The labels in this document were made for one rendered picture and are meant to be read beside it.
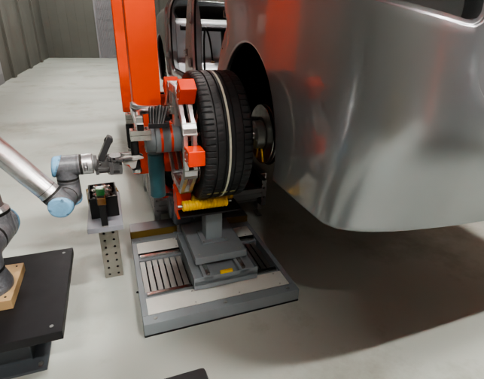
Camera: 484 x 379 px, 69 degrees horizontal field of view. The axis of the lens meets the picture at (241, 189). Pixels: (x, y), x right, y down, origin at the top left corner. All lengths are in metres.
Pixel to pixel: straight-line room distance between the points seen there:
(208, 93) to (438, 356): 1.61
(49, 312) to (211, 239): 0.91
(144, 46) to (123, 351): 1.57
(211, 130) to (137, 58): 0.77
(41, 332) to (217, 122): 1.08
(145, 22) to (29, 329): 1.57
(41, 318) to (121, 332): 0.43
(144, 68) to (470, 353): 2.21
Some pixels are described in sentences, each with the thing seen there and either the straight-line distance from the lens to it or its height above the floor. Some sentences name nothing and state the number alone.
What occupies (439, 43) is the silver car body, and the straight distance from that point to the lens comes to 1.04.
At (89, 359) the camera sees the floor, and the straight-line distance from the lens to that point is 1.87.
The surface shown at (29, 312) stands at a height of 0.30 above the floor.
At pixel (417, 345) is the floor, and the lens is 2.04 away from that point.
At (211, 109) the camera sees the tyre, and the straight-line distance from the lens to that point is 1.59.
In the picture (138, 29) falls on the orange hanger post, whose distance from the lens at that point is 2.16.
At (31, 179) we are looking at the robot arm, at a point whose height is 0.82.
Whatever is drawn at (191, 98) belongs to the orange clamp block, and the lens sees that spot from 1.63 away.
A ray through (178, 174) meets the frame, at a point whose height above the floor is 0.62.
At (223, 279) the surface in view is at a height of 0.13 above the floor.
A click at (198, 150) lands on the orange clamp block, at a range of 1.54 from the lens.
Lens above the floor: 1.35
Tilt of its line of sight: 24 degrees down
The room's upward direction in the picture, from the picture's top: 2 degrees clockwise
